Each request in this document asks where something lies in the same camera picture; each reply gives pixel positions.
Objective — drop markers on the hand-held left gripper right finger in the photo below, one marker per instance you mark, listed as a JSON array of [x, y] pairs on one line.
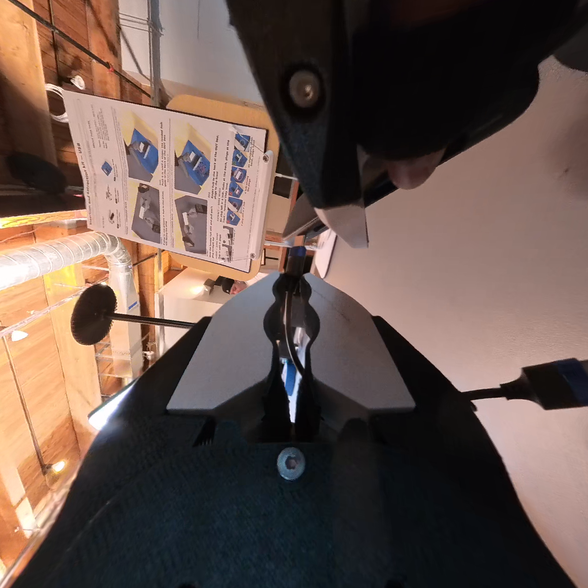
[[358, 363]]

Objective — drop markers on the silver ventilation duct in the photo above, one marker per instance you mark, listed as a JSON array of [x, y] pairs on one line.
[[59, 257]]

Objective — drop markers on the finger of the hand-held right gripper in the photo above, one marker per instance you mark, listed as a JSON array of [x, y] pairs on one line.
[[349, 225], [370, 174]]

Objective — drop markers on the printed instruction poster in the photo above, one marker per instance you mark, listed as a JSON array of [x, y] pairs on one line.
[[160, 174]]

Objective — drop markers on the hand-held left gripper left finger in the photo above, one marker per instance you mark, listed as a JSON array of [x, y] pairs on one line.
[[220, 358]]

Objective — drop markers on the grey usb hub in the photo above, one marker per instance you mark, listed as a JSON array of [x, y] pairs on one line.
[[303, 220]]

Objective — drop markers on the person's right hand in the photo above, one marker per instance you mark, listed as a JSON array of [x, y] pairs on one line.
[[413, 172]]

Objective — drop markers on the black round lamp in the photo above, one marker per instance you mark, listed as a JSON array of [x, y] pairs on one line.
[[36, 173]]

